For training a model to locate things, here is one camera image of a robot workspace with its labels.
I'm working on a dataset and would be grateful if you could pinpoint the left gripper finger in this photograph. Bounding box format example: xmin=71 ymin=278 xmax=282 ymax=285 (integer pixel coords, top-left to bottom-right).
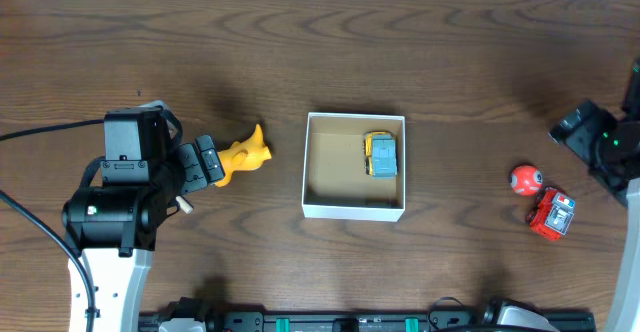
xmin=177 ymin=144 xmax=208 ymax=195
xmin=196 ymin=135 xmax=226 ymax=183

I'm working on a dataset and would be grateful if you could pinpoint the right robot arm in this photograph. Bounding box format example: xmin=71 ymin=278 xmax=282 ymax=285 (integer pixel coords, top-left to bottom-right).
xmin=549 ymin=61 xmax=639 ymax=332

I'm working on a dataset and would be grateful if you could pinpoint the white cardboard box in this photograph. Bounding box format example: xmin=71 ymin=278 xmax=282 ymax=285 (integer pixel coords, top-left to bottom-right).
xmin=301 ymin=112 xmax=406 ymax=222

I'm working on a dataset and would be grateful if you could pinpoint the yellow grey toy truck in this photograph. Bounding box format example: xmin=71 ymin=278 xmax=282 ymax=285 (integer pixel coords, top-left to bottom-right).
xmin=363 ymin=131 xmax=398 ymax=180

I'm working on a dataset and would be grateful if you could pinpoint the orange toy rhino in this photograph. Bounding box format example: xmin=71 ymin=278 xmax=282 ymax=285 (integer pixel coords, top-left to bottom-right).
xmin=214 ymin=124 xmax=272 ymax=188

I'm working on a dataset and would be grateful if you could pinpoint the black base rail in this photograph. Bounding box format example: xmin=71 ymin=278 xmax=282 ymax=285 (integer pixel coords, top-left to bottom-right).
xmin=138 ymin=297 xmax=597 ymax=332

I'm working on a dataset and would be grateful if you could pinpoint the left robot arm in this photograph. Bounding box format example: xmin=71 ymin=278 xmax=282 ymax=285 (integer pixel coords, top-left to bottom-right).
xmin=62 ymin=101 xmax=226 ymax=331

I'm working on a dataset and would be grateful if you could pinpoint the red toy ball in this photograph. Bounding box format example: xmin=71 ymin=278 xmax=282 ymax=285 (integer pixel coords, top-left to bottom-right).
xmin=510 ymin=165 xmax=543 ymax=196

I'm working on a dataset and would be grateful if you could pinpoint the red toy car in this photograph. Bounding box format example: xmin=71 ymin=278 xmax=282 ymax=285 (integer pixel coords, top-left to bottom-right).
xmin=525 ymin=186 xmax=576 ymax=241

